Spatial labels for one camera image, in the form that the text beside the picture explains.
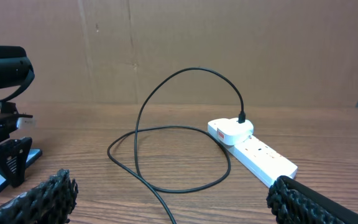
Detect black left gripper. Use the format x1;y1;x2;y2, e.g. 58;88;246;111
0;102;33;188

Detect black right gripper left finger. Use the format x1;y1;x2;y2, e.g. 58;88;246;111
0;169;78;224

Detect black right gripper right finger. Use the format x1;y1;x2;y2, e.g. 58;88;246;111
266;175;358;224

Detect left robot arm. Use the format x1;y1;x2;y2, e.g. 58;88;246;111
0;45;35;187

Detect white USB charger plug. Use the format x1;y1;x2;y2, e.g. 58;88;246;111
216;118;254;146

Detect white power strip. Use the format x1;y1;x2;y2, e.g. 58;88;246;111
208;118;298;187

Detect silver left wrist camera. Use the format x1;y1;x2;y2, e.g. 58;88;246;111
16;117;36;129

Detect black left camera cable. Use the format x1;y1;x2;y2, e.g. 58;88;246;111
0;68;35;103

